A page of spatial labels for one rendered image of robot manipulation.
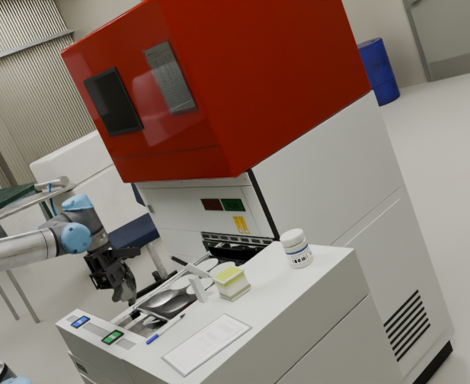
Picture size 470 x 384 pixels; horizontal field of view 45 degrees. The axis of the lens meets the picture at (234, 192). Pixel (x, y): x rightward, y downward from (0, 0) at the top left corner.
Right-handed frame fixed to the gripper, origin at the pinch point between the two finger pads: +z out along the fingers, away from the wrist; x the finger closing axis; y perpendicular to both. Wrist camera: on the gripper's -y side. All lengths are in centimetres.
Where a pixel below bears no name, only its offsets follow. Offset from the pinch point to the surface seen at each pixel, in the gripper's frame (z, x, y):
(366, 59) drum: 59, -118, -572
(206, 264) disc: 16.1, -8.5, -43.9
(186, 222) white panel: 5, -24, -60
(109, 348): 8.7, -5.7, 11.5
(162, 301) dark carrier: 15.7, -13.2, -21.2
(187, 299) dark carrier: 15.5, -1.8, -21.0
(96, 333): 9.6, -19.7, 3.4
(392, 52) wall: 73, -105, -639
